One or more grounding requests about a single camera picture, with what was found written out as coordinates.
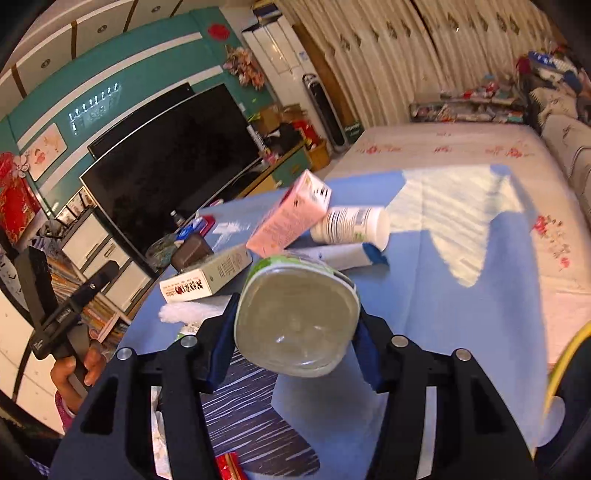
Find blue cloth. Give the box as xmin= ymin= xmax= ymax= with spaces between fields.
xmin=115 ymin=164 xmax=568 ymax=480

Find pink framed wall picture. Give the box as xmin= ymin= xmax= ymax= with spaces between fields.
xmin=23 ymin=122 xmax=68 ymax=182

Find artificial flower bunch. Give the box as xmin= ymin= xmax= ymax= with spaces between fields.
xmin=224 ymin=44 xmax=266 ymax=90

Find patterned bowl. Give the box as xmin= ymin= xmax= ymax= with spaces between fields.
xmin=145 ymin=235 xmax=180 ymax=268

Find brown cardboard boxes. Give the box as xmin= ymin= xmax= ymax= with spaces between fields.
xmin=252 ymin=104 xmax=305 ymax=136

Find beige patterned curtains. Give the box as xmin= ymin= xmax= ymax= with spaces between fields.
xmin=277 ymin=0 xmax=555 ymax=132

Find dark ribbed box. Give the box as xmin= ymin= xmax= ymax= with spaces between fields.
xmin=171 ymin=233 xmax=214 ymax=273

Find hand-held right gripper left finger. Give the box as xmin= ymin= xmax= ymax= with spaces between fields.
xmin=48 ymin=295 xmax=241 ymax=480

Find rolled brown mat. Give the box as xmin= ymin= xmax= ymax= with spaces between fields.
xmin=293 ymin=23 xmax=366 ymax=134

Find white tube blue cap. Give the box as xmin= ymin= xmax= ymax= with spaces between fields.
xmin=286 ymin=242 xmax=389 ymax=271

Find wooden side cabinet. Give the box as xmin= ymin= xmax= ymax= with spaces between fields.
xmin=240 ymin=138 xmax=311 ymax=199

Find white plastic bottle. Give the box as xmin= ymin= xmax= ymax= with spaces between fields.
xmin=310 ymin=206 xmax=391 ymax=252

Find black tower fan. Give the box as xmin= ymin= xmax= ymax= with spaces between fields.
xmin=302 ymin=74 xmax=348 ymax=151

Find white drawer television cabinet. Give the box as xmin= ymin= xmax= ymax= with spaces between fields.
xmin=58 ymin=198 xmax=155 ymax=317

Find blue star-print bag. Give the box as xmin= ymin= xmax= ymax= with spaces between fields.
xmin=529 ymin=50 xmax=580 ymax=77

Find red box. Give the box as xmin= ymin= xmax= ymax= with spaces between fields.
xmin=295 ymin=121 xmax=320 ymax=145

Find pink drink carton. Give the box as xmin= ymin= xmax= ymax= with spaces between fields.
xmin=246 ymin=169 xmax=332 ymax=258

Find red hanging decoration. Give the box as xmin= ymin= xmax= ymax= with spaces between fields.
xmin=0 ymin=152 xmax=41 ymax=246

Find person's left hand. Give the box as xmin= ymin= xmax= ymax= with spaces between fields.
xmin=50 ymin=344 xmax=108 ymax=407

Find clear plastic bottle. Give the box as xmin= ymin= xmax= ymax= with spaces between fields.
xmin=234 ymin=255 xmax=361 ymax=379

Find low cluttered shelf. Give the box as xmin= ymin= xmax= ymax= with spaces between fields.
xmin=410 ymin=88 xmax=527 ymax=124

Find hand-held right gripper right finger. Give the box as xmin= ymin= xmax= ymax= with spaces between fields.
xmin=353 ymin=307 xmax=541 ymax=480

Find beige sofa with deer covers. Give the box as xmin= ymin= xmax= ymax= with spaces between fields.
xmin=526 ymin=69 xmax=591 ymax=217

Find red and blue packets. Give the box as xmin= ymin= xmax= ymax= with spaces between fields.
xmin=178 ymin=217 xmax=218 ymax=241

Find dark bin yellow rim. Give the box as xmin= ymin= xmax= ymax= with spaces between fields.
xmin=536 ymin=320 xmax=591 ymax=462

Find black wall panel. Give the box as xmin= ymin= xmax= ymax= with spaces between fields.
xmin=88 ymin=82 xmax=197 ymax=160

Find red snack packet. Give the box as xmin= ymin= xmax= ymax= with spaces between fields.
xmin=216 ymin=452 xmax=252 ymax=480

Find floral bed sheet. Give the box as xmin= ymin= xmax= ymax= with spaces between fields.
xmin=323 ymin=122 xmax=591 ymax=365

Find stack of colourful books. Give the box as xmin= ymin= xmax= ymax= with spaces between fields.
xmin=46 ymin=251 xmax=131 ymax=343

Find person's left forearm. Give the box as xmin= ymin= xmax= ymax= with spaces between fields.
xmin=25 ymin=390 xmax=79 ymax=472

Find black flat television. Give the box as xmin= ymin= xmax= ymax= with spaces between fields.
xmin=79 ymin=83 xmax=264 ymax=278

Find pale green cardboard box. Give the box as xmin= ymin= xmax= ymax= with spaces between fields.
xmin=159 ymin=244 xmax=254 ymax=304

